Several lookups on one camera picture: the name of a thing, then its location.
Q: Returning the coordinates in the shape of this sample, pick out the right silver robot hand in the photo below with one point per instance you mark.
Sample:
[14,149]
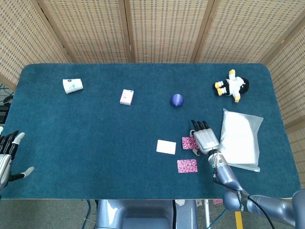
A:
[206,140]

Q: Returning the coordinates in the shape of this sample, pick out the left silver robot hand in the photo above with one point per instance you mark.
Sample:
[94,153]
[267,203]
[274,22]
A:
[5,162]

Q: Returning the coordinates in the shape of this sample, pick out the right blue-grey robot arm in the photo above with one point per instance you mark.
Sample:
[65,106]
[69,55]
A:
[226,174]

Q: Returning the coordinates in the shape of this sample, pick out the white pillow in plastic bag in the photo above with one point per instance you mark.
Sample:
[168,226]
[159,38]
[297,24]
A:
[240,138]

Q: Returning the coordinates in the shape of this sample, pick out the blue ribbed ball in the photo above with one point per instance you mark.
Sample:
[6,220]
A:
[177,100]

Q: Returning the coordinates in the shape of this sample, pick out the black white plush toy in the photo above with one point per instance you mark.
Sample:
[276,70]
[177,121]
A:
[232,86]

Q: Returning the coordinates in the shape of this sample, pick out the white table leg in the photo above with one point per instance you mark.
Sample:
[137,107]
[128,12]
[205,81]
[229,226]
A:
[205,212]

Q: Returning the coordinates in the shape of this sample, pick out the pink tissue pack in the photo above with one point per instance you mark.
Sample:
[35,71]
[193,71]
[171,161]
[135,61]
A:
[126,97]

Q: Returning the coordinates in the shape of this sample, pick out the blue-grey robot torso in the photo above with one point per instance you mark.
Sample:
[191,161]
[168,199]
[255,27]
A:
[143,214]

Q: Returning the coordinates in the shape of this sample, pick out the white printed paper cup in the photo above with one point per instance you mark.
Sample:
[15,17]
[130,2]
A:
[72,86]

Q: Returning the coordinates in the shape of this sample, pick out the woven bamboo folding screen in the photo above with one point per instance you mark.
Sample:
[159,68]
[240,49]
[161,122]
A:
[164,31]

